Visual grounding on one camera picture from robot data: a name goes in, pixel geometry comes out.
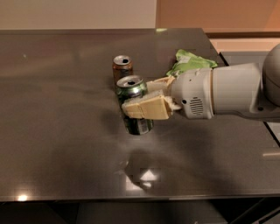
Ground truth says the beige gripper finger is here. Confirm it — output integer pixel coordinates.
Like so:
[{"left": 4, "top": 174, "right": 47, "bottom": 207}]
[
  {"left": 146, "top": 76, "right": 175, "bottom": 93},
  {"left": 122, "top": 90, "right": 181, "bottom": 120}
]

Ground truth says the green chip bag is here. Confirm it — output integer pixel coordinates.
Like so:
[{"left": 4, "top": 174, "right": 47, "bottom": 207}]
[{"left": 166, "top": 49, "right": 218, "bottom": 77}]

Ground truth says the brown soda can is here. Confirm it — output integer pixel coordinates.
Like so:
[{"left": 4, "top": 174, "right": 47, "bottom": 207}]
[{"left": 112, "top": 55, "right": 133, "bottom": 82}]

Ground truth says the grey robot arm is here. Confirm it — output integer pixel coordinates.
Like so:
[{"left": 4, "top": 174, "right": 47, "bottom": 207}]
[{"left": 122, "top": 45, "right": 280, "bottom": 122}]

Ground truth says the green soda can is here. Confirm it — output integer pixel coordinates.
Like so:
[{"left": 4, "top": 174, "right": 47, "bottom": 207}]
[{"left": 115, "top": 75, "right": 153, "bottom": 135}]

